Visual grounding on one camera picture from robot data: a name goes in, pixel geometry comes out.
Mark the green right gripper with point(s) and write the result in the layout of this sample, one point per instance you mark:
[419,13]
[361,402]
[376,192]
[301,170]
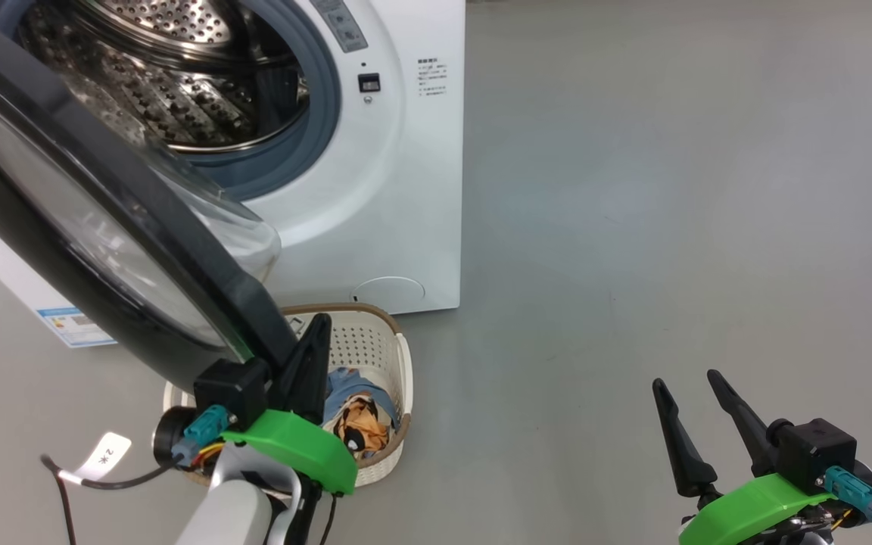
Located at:
[746,507]

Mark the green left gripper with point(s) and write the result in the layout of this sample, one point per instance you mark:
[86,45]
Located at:
[300,446]

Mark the blue garment with orange prints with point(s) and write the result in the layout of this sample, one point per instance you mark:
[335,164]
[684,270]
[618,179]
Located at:
[345,382]

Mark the cream garment with orange print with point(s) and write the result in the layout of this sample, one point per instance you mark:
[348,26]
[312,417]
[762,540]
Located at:
[360,425]

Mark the black round washer door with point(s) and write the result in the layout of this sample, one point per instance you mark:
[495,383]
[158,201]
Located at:
[201,303]

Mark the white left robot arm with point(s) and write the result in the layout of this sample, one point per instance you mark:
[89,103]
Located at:
[232,507]

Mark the white front-load washing machine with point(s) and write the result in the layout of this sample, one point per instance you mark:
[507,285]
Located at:
[406,227]

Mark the grey rubber door gasket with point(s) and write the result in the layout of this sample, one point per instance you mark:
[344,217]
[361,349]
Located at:
[316,136]

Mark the black door latch socket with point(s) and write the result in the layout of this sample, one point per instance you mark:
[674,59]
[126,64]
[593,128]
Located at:
[369,82]

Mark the perforated steel washer drum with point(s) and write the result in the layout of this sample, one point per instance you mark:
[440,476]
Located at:
[179,98]

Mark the cream perforated laundry basket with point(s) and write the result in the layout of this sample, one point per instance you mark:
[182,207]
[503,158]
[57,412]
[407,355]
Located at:
[364,341]

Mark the round white filter cover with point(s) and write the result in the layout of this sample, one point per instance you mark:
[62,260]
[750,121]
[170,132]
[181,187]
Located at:
[388,291]

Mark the blue energy label sticker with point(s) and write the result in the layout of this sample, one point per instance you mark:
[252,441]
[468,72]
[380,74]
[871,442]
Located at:
[76,328]

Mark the small printed text label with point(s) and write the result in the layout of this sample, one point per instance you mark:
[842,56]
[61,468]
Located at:
[432,78]

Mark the grey warning sticker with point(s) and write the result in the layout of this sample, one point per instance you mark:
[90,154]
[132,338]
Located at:
[339,23]

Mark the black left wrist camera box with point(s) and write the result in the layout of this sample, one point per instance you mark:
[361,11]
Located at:
[232,390]

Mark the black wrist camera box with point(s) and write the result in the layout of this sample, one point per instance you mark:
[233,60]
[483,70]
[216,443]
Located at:
[814,454]
[232,390]

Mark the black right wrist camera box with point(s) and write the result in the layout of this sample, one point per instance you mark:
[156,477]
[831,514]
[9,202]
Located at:
[814,454]

